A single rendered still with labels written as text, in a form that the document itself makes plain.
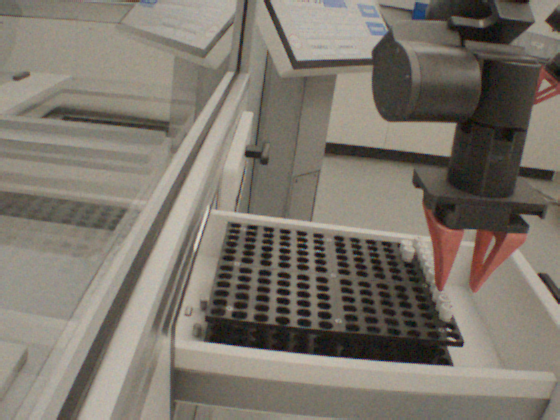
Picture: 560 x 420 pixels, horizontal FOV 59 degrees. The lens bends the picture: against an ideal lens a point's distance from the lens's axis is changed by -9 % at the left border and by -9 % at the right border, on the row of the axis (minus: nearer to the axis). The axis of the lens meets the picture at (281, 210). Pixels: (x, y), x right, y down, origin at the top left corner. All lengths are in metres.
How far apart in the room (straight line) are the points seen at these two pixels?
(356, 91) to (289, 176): 2.15
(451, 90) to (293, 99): 1.10
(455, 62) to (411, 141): 3.44
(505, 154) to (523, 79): 0.06
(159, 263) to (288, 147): 1.17
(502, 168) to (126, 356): 0.30
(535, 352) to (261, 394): 0.26
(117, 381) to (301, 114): 1.25
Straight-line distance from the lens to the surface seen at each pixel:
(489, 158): 0.42
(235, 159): 0.70
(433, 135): 3.85
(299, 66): 1.23
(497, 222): 0.43
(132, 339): 0.28
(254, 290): 0.48
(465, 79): 0.38
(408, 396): 0.45
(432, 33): 0.40
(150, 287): 0.32
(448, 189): 0.43
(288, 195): 1.53
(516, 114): 0.41
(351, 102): 3.62
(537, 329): 0.53
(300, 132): 1.48
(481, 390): 0.47
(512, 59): 0.41
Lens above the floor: 1.17
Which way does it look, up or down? 25 degrees down
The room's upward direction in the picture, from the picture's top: 8 degrees clockwise
